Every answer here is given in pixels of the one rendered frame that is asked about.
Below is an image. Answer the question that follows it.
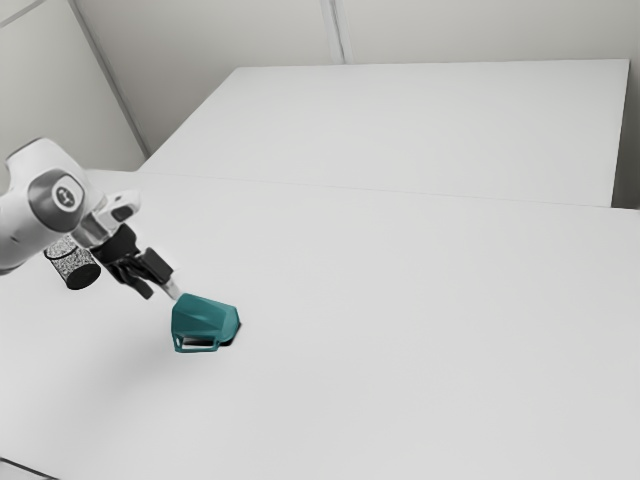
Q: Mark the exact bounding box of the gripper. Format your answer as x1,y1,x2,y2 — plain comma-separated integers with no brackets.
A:
91,224,181,302

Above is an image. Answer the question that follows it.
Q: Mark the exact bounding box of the teal faceted mug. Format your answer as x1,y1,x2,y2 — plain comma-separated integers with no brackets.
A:
170,292,244,355

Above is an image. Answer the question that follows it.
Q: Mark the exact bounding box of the black mesh pen holder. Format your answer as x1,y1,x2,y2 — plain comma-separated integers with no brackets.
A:
43,233,103,292

